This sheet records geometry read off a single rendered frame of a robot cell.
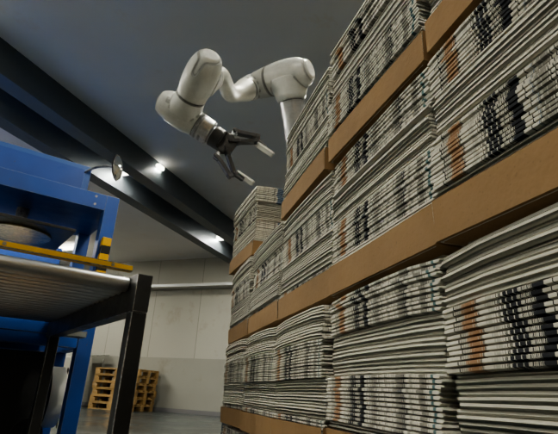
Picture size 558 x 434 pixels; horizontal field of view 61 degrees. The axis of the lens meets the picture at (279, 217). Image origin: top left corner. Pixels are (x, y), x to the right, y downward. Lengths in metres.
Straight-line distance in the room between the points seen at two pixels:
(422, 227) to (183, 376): 10.45
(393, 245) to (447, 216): 0.11
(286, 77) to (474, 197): 1.61
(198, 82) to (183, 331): 9.69
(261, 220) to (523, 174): 1.08
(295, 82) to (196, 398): 9.20
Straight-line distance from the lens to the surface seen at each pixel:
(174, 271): 11.50
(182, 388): 10.88
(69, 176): 3.20
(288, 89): 2.00
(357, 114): 0.74
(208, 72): 1.56
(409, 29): 0.66
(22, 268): 1.58
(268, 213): 1.43
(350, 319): 0.67
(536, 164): 0.40
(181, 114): 1.63
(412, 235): 0.53
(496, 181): 0.43
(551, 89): 0.41
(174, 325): 11.19
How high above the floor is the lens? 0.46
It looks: 21 degrees up
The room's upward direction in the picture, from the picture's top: 3 degrees clockwise
